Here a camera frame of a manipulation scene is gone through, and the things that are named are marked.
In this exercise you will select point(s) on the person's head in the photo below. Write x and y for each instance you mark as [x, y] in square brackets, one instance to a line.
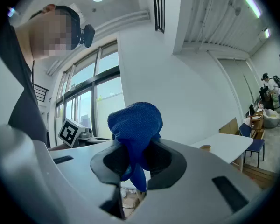
[51, 34]

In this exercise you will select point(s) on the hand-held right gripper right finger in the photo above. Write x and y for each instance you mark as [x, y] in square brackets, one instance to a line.
[200, 171]

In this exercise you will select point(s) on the tube ceiling light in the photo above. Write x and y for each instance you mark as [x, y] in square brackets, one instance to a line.
[251, 3]
[267, 32]

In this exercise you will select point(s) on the black head-mounted camera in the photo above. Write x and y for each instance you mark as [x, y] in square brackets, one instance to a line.
[88, 35]

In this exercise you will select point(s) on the small wooden table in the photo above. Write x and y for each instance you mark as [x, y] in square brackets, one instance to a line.
[257, 122]

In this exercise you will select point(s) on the black vent grille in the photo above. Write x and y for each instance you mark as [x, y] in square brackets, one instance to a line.
[159, 8]

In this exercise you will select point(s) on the person's black shirt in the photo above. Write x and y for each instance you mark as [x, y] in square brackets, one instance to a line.
[25, 101]

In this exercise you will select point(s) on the person's left forearm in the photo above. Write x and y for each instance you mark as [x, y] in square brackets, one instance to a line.
[58, 147]

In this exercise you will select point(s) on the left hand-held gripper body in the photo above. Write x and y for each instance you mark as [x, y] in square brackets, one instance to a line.
[68, 132]

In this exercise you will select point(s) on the white ceiling pipes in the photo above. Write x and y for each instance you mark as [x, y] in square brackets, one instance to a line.
[123, 18]

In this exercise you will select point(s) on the black railing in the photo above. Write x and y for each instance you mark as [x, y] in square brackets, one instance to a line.
[40, 93]

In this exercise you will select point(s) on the blue cloth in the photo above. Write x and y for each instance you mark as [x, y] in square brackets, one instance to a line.
[135, 125]

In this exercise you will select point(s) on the blue chair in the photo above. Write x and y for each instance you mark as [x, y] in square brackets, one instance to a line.
[254, 143]

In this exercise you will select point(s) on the dark round bowl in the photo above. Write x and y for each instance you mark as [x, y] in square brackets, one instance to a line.
[205, 147]

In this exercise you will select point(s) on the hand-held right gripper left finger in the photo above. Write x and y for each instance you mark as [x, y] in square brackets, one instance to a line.
[84, 171]

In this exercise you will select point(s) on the white bean bag seat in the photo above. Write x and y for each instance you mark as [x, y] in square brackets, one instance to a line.
[271, 118]

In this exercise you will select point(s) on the large window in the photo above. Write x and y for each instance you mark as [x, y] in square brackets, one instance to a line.
[91, 90]

